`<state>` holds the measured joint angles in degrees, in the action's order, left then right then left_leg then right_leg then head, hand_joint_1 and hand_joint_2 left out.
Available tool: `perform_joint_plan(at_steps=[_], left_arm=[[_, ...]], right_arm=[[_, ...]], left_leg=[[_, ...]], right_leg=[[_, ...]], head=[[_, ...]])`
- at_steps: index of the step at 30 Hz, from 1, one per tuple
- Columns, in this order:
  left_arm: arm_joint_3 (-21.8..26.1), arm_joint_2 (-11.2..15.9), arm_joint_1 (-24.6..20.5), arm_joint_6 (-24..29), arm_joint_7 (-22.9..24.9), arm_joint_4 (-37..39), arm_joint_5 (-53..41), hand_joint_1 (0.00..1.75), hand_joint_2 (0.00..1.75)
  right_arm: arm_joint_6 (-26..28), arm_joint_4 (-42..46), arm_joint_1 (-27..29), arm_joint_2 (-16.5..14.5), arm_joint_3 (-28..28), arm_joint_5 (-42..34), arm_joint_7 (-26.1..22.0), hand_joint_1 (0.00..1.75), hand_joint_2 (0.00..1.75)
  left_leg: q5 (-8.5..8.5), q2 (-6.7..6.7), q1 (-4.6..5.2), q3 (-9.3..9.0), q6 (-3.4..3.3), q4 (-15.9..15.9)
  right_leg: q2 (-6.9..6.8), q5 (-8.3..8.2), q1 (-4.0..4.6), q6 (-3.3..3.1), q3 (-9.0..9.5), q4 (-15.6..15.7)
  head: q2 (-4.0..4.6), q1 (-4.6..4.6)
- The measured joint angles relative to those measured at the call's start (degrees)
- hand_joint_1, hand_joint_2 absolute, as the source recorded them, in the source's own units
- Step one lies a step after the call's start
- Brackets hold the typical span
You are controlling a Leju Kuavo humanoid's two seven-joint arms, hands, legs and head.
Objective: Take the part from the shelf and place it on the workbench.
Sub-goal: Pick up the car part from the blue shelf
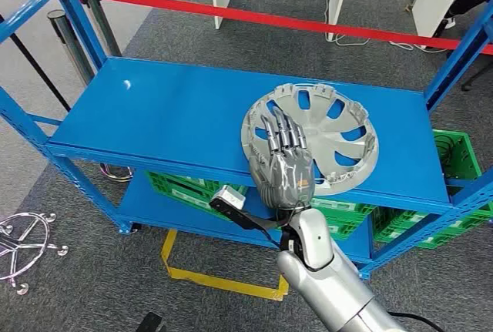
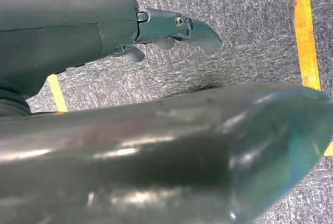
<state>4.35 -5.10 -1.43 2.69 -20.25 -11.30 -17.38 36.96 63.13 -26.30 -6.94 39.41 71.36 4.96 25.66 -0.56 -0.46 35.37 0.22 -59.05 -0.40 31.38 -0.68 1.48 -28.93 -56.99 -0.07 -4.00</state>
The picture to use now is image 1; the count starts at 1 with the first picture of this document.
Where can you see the black robot left foot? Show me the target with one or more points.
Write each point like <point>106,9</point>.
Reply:
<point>150,323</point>

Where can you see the blue metal shelf rack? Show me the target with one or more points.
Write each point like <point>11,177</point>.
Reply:
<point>173,115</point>

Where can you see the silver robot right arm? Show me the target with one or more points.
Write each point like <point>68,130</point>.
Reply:
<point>335,289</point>

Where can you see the black barrier belt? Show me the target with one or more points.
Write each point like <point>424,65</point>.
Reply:
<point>38,67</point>

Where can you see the green plastic crate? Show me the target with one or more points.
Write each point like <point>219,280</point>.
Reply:
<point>392,230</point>
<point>346,217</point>
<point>458,156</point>
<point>192,194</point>

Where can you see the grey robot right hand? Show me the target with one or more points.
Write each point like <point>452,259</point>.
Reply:
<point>283,176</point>

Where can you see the black camera bracket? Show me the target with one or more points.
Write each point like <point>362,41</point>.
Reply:
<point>250,220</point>

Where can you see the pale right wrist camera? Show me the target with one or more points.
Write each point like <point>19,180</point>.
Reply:
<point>232,198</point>

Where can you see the grey plastic wheel hubcap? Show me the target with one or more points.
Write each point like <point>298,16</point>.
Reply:
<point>327,130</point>

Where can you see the red barrier belt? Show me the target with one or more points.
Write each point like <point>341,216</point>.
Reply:
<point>269,17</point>

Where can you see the chrome stanchion post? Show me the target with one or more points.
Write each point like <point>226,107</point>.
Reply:
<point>71,44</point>
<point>100,18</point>

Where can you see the black office chair base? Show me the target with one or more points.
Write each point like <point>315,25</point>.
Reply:
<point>477,77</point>

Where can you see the black round stool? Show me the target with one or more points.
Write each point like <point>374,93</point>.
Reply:
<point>63,251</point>

